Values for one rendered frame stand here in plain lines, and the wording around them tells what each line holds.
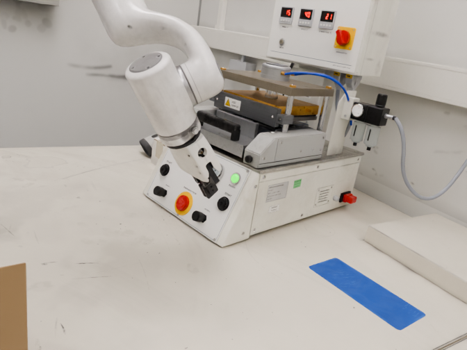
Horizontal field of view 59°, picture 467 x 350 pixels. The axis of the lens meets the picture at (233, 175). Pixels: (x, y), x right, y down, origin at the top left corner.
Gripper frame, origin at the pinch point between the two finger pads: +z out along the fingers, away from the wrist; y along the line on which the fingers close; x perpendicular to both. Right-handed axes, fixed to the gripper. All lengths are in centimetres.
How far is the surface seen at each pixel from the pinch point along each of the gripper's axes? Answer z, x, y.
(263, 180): 5.5, -11.0, -5.0
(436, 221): 43, -45, -29
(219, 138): -0.7, -12.7, 9.1
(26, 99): 20, -3, 159
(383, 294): 22.4, -8.5, -35.6
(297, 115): 4.7, -32.5, 2.0
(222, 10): 21, -103, 112
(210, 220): 9.7, 2.7, 1.5
